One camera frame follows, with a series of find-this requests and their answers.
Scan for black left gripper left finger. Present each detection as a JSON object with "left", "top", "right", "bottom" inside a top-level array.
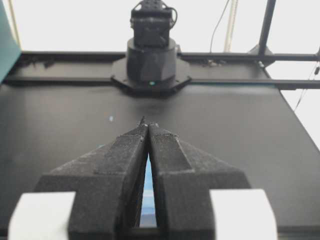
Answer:
[{"left": 34, "top": 119, "right": 148, "bottom": 240}]

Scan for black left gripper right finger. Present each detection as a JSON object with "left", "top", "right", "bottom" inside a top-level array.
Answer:
[{"left": 148, "top": 123, "right": 251, "bottom": 240}]

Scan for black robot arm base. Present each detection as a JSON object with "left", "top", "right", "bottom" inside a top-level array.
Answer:
[{"left": 111, "top": 0, "right": 191, "bottom": 94}]

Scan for blue towel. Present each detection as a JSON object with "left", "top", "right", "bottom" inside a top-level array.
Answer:
[{"left": 139, "top": 156, "right": 157, "bottom": 228}]

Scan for teal panel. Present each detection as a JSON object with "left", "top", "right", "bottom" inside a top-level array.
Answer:
[{"left": 0, "top": 0, "right": 21, "bottom": 84}]

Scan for black metal frame rails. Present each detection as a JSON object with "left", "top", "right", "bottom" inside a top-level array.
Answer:
[{"left": 4, "top": 0, "right": 320, "bottom": 91}]

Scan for black hanging cable right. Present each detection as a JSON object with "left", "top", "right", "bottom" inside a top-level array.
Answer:
[{"left": 292, "top": 58, "right": 320, "bottom": 113}]

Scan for thin black cable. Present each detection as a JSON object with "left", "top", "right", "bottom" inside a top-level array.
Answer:
[{"left": 209, "top": 0, "right": 232, "bottom": 54}]

